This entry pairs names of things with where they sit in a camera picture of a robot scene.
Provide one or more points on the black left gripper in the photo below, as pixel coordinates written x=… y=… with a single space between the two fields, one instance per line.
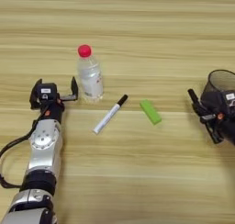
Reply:
x=53 y=113

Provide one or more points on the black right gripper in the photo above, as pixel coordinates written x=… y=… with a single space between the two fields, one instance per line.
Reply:
x=228 y=123

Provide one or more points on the black marker pen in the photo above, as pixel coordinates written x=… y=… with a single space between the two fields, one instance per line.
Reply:
x=192 y=96

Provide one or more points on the clear bottle with red cap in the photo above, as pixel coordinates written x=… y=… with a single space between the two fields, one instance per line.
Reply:
x=90 y=77

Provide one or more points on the green rectangular block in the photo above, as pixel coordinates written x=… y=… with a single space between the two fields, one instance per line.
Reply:
x=150 y=112

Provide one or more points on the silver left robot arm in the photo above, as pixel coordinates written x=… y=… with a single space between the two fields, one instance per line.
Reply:
x=44 y=154

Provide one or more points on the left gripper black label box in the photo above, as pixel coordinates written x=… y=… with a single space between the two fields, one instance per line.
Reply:
x=47 y=91

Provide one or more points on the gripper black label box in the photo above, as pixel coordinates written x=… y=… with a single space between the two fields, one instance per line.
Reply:
x=47 y=91
x=229 y=96

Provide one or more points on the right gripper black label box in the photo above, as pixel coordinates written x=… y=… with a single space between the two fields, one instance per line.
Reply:
x=229 y=96

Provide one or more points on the black mesh pen cup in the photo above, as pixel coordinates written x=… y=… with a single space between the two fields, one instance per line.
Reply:
x=221 y=80

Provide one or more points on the white marker with black cap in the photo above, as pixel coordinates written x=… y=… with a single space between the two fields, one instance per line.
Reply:
x=108 y=116

